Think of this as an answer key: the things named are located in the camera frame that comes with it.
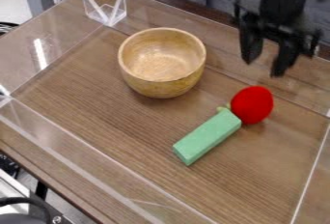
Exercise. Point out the clear acrylic tray enclosure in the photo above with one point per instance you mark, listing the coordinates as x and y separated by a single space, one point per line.
96 140

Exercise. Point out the clear acrylic corner bracket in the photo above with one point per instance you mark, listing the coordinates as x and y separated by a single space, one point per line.
106 14

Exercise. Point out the red fuzzy ball fruit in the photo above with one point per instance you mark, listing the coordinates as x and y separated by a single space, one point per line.
253 104

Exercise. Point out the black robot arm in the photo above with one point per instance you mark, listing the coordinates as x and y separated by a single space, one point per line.
280 21

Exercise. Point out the light wooden bowl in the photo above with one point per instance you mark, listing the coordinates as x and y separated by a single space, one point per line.
162 61

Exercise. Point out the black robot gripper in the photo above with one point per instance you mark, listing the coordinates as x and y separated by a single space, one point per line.
257 28

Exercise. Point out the green rectangular block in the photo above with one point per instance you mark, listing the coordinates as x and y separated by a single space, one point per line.
206 136

